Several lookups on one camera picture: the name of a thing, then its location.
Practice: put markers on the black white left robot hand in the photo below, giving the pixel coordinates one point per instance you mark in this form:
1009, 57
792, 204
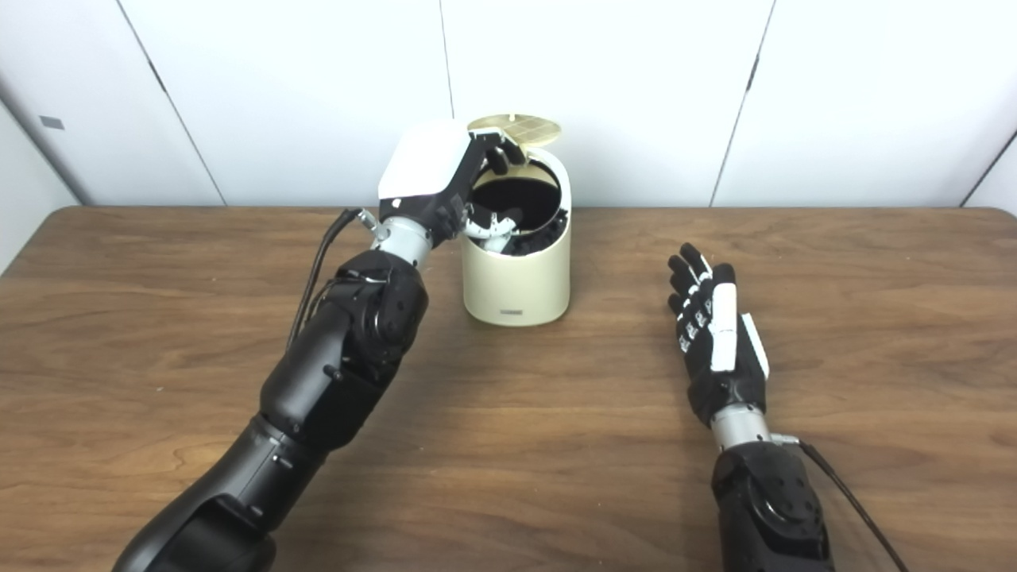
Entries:
425, 163

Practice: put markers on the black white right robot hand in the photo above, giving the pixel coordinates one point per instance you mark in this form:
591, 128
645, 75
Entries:
731, 389

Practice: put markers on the cream round bin lid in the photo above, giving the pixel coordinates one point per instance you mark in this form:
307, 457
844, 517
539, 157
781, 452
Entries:
524, 125

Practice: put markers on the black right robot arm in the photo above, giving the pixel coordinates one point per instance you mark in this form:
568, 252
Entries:
771, 508

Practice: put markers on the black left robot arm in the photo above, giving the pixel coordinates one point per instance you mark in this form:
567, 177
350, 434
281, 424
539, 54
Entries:
334, 373

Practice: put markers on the black bin liner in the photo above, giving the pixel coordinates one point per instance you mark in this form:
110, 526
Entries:
524, 195

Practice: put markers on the cream-colored bin body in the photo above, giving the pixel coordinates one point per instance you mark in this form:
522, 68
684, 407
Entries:
516, 278

